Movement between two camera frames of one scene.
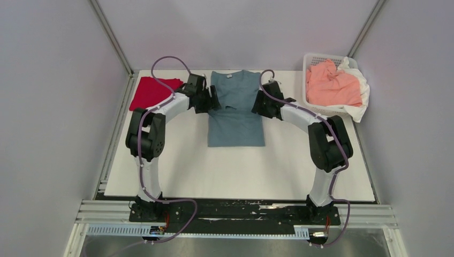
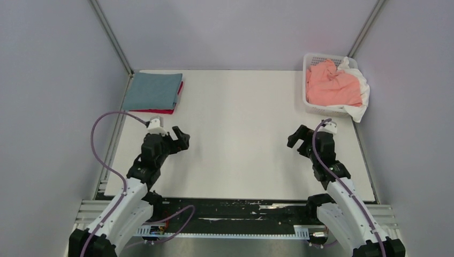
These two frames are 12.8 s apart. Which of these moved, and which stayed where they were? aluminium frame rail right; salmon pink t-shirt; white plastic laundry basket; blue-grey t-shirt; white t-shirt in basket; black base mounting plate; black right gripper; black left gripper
Moved: black left gripper; blue-grey t-shirt; black right gripper
Stayed: black base mounting plate; aluminium frame rail right; white t-shirt in basket; salmon pink t-shirt; white plastic laundry basket
